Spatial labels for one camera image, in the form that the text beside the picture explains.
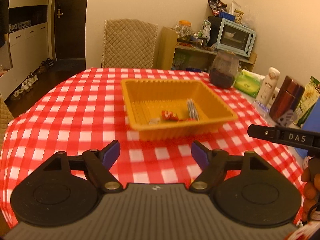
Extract grey striped snack packet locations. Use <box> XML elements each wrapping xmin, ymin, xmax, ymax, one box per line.
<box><xmin>187</xmin><ymin>99</ymin><xmax>199</xmax><ymax>121</ymax></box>

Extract red candy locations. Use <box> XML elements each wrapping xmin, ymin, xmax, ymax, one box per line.
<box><xmin>161</xmin><ymin>111</ymin><xmax>179</xmax><ymax>121</ymax></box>

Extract small clear candy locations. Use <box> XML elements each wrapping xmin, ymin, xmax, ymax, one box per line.
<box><xmin>149</xmin><ymin>118</ymin><xmax>161</xmax><ymax>125</ymax></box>

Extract person's right hand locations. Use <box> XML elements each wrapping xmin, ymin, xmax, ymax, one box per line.
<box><xmin>301</xmin><ymin>157</ymin><xmax>319</xmax><ymax>222</ymax></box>

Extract blue container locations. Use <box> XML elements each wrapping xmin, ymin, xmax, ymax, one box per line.
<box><xmin>302</xmin><ymin>103</ymin><xmax>319</xmax><ymax>145</ymax></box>

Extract green flower snack bag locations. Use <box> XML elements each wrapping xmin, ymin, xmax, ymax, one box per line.
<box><xmin>293</xmin><ymin>76</ymin><xmax>319</xmax><ymax>127</ymax></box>

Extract dark brown wooden canister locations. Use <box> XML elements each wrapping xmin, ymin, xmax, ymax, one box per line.
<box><xmin>269</xmin><ymin>75</ymin><xmax>305</xmax><ymax>122</ymax></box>

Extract red white checkered tablecloth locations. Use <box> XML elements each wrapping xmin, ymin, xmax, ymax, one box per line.
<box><xmin>0</xmin><ymin>67</ymin><xmax>307</xmax><ymax>229</ymax></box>

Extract yellow plastic tray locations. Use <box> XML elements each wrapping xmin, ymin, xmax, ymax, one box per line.
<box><xmin>121</xmin><ymin>79</ymin><xmax>238</xmax><ymax>141</ymax></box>

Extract white miffy bottle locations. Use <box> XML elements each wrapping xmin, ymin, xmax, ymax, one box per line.
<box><xmin>255</xmin><ymin>67</ymin><xmax>280</xmax><ymax>106</ymax></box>

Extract green tissue pack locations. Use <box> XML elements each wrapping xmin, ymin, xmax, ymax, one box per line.
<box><xmin>233</xmin><ymin>69</ymin><xmax>265</xmax><ymax>98</ymax></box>

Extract large glass jar dark contents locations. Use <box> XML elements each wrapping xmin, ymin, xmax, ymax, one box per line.
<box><xmin>209</xmin><ymin>51</ymin><xmax>239</xmax><ymax>89</ymax></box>

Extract wooden shelf unit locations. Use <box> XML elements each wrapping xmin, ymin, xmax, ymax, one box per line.
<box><xmin>157</xmin><ymin>26</ymin><xmax>258</xmax><ymax>73</ymax></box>

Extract beige quilted chair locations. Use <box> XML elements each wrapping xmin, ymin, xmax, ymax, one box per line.
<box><xmin>101</xmin><ymin>18</ymin><xmax>158</xmax><ymax>69</ymax></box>

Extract light blue toaster oven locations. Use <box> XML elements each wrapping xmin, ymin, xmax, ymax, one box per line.
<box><xmin>215</xmin><ymin>18</ymin><xmax>256</xmax><ymax>57</ymax></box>

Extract orange lid plastic jar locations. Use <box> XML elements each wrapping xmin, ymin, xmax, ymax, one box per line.
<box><xmin>174</xmin><ymin>20</ymin><xmax>193</xmax><ymax>41</ymax></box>

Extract white cabinet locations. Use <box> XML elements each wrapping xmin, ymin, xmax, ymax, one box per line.
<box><xmin>1</xmin><ymin>22</ymin><xmax>49</xmax><ymax>99</ymax></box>

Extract nut jar on oven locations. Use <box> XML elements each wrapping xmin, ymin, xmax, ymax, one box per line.
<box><xmin>234</xmin><ymin>9</ymin><xmax>244</xmax><ymax>24</ymax></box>

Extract blue box on oven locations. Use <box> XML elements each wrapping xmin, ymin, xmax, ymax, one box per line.
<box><xmin>219</xmin><ymin>11</ymin><xmax>235</xmax><ymax>22</ymax></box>

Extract dark snack bag on oven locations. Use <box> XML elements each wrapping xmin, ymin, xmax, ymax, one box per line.
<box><xmin>208</xmin><ymin>0</ymin><xmax>227</xmax><ymax>17</ymax></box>

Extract dark wooden door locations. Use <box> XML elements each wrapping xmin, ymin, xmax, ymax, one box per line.
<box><xmin>55</xmin><ymin>0</ymin><xmax>87</xmax><ymax>59</ymax></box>

